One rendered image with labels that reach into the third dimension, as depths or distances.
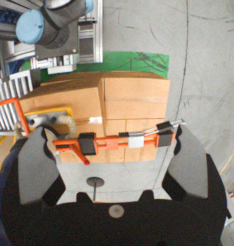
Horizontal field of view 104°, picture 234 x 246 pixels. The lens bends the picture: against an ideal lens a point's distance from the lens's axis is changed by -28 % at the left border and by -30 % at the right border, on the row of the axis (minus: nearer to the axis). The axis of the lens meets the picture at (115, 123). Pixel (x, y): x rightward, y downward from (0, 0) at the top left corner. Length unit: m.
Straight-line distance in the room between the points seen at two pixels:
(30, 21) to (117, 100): 0.95
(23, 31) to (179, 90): 1.86
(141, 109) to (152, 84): 0.26
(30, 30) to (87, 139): 0.46
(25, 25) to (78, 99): 0.50
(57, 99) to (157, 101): 0.87
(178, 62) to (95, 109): 1.41
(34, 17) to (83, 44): 1.06
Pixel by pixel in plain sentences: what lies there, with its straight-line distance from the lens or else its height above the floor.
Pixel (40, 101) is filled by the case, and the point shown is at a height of 0.94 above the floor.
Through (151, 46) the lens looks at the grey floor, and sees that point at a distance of 1.72.
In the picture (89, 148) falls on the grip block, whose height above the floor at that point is 1.20.
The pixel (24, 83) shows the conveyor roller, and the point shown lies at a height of 0.54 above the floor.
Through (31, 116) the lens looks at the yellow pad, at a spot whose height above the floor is 1.08.
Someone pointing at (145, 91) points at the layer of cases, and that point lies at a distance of 1.17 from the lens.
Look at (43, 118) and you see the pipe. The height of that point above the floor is 1.10.
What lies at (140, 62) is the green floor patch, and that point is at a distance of 1.68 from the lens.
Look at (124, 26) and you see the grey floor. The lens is 1.69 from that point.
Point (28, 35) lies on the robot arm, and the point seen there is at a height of 1.26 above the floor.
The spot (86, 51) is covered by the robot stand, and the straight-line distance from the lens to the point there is 1.44.
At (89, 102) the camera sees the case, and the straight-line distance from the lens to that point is 0.74.
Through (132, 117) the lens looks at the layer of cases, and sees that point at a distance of 1.24.
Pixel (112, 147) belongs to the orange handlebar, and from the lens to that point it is 0.57.
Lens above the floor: 1.63
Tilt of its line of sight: 60 degrees down
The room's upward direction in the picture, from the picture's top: 175 degrees clockwise
